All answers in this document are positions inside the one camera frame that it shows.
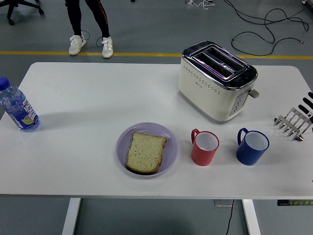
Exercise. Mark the metal toast rack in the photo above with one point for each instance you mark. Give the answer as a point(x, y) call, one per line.
point(297, 120)

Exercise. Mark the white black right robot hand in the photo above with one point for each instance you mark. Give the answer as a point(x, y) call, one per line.
point(309, 105)

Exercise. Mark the black office chair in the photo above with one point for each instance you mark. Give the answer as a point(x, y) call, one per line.
point(11, 7)

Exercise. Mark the water bottle with blue cap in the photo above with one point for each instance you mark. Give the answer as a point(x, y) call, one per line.
point(20, 110)

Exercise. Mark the white table leg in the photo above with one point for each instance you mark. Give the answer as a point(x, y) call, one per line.
point(252, 218)
point(71, 218)

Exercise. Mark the slice of toast bread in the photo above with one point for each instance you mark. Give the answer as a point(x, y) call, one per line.
point(145, 153)

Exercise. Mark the desk height control panel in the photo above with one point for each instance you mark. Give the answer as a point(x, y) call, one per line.
point(296, 203)

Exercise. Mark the purple round plate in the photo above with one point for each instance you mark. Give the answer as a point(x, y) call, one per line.
point(171, 149)

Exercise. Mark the cream and chrome toaster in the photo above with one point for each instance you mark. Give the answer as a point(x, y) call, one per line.
point(207, 98)

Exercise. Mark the person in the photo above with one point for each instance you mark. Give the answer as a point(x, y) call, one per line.
point(74, 19)

